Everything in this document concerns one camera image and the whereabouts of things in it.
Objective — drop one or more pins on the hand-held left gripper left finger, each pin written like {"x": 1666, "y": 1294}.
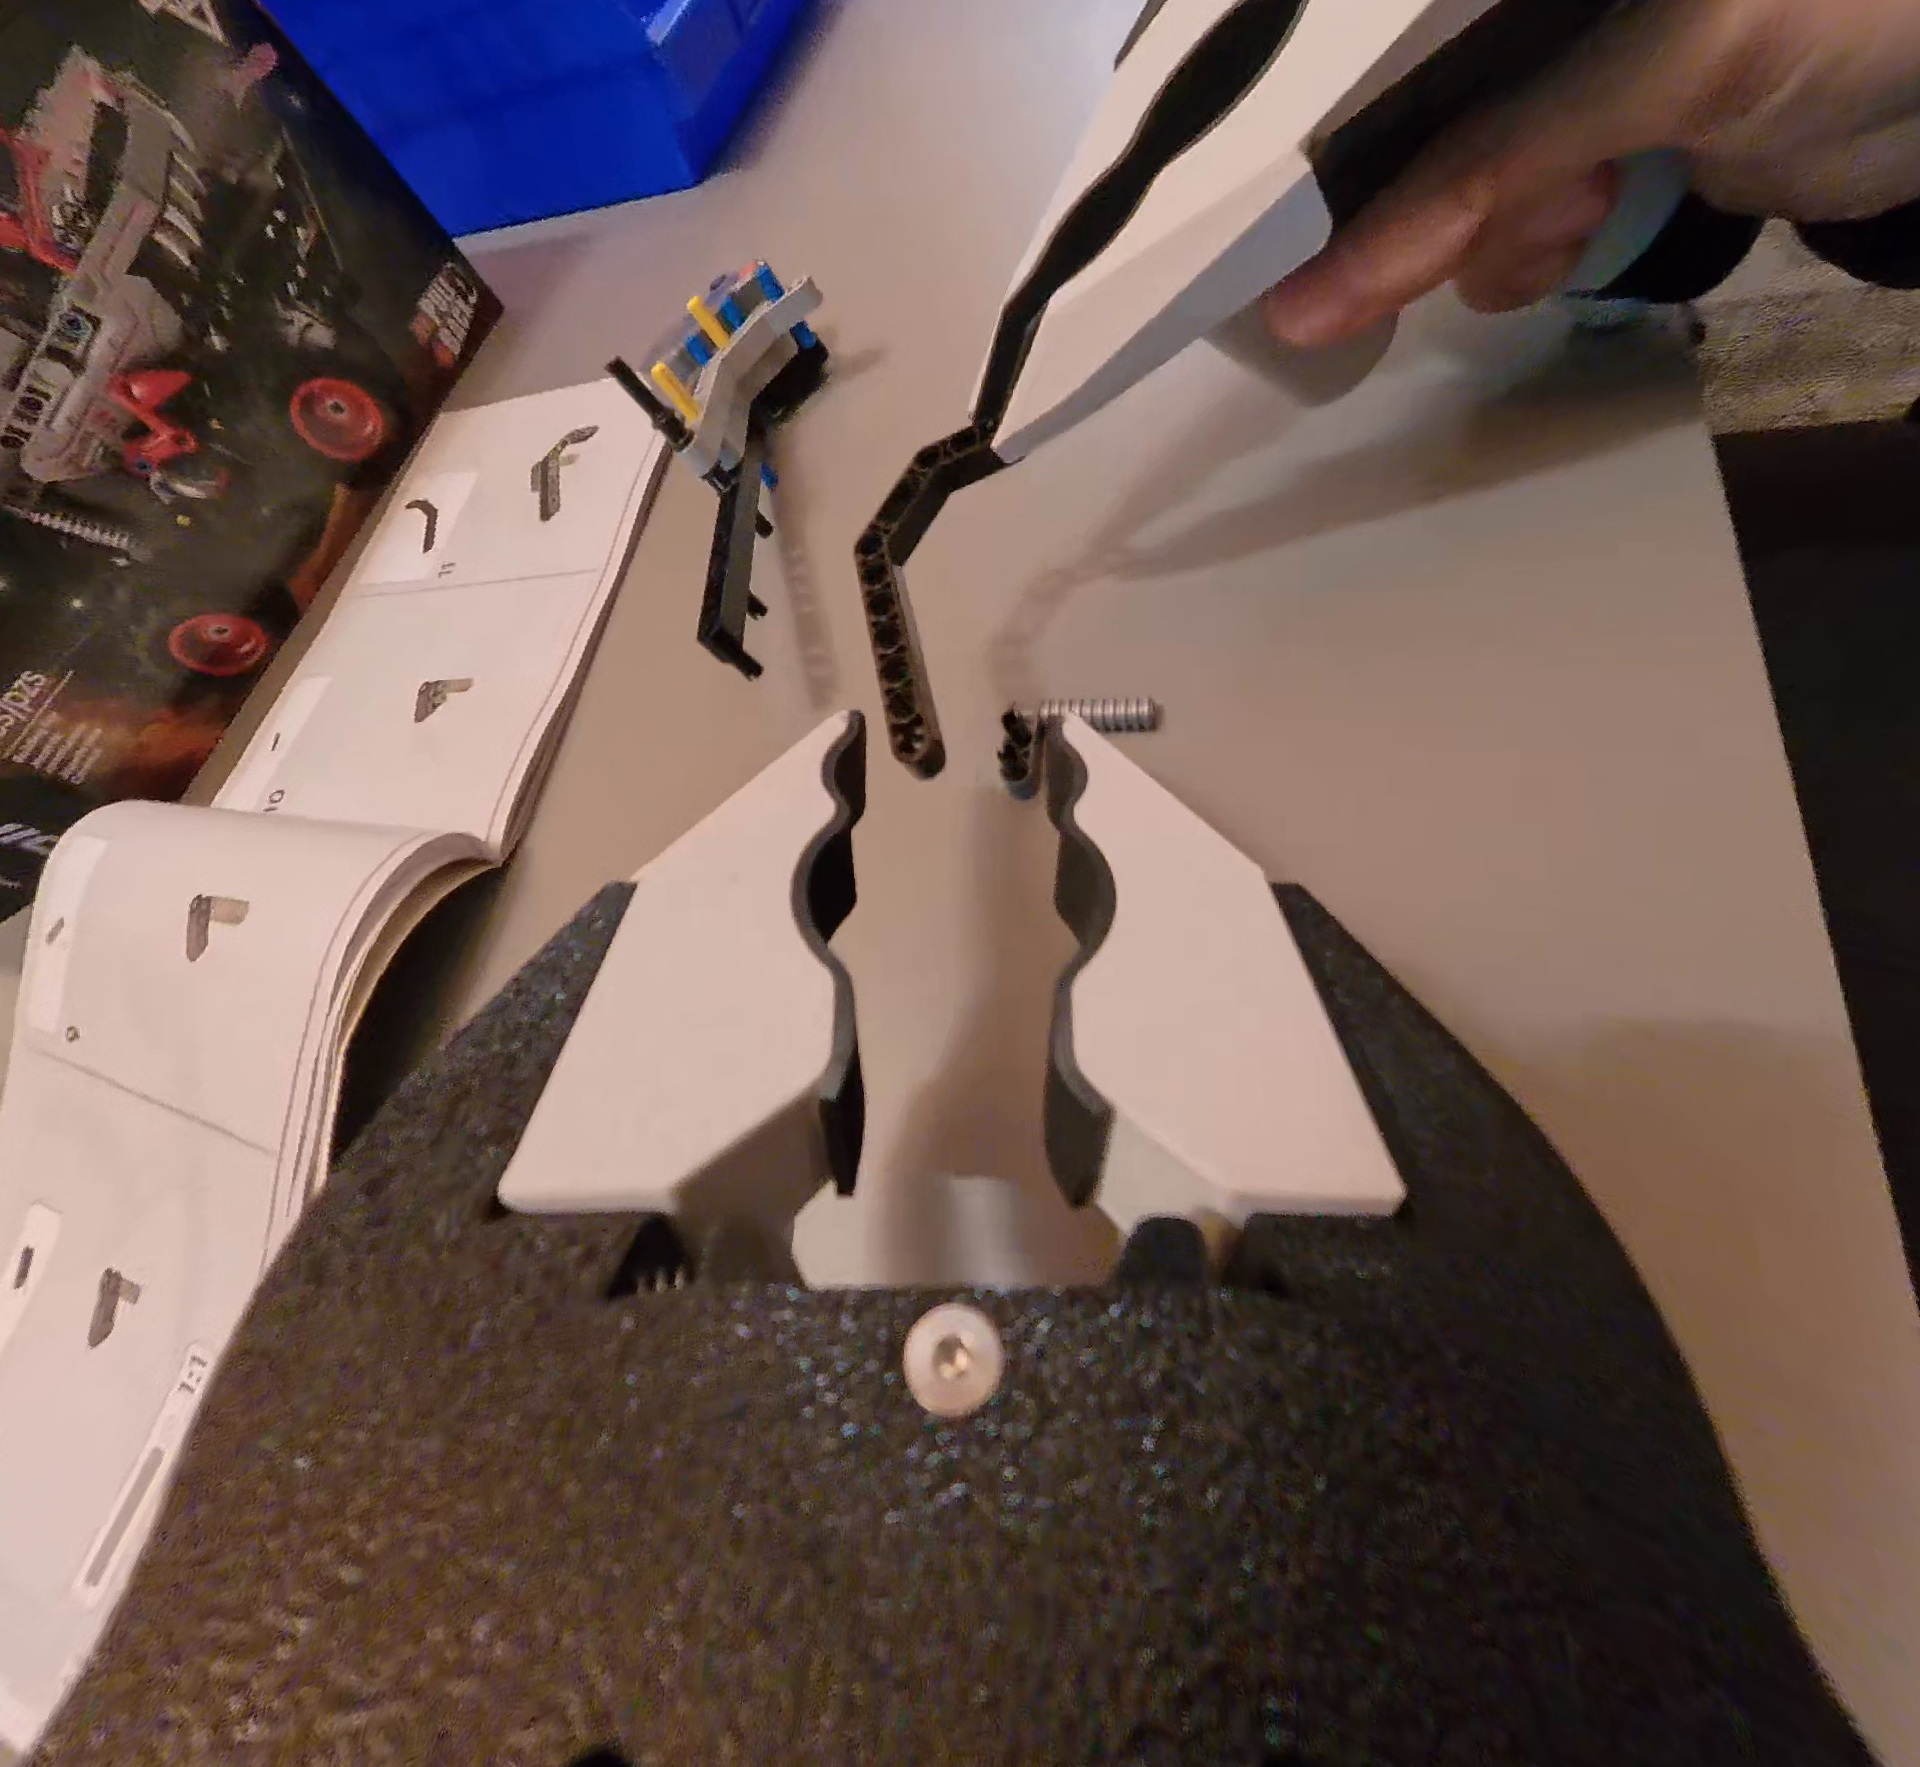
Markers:
{"x": 676, "y": 1049}

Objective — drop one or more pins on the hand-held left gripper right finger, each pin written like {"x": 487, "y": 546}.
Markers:
{"x": 1229, "y": 1049}

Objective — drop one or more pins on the blue plastic bin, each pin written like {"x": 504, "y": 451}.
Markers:
{"x": 481, "y": 74}

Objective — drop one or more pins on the grey blue toy brick assembly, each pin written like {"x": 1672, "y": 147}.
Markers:
{"x": 735, "y": 358}

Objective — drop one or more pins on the person's right hand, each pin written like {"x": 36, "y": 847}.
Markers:
{"x": 1768, "y": 88}

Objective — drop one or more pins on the person's black trousers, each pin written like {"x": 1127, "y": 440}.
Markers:
{"x": 1846, "y": 747}

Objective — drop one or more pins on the grey desk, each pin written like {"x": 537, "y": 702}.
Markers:
{"x": 1425, "y": 823}

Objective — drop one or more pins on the black angled toy beam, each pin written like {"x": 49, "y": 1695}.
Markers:
{"x": 899, "y": 626}

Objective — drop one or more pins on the small black toy pin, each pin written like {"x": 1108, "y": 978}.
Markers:
{"x": 1019, "y": 747}

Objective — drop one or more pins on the black toy set box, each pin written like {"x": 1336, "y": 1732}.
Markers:
{"x": 226, "y": 298}

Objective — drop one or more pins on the open white instruction booklet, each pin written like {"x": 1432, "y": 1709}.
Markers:
{"x": 451, "y": 626}

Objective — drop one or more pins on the small grey coil spring part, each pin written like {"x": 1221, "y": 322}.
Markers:
{"x": 1104, "y": 715}

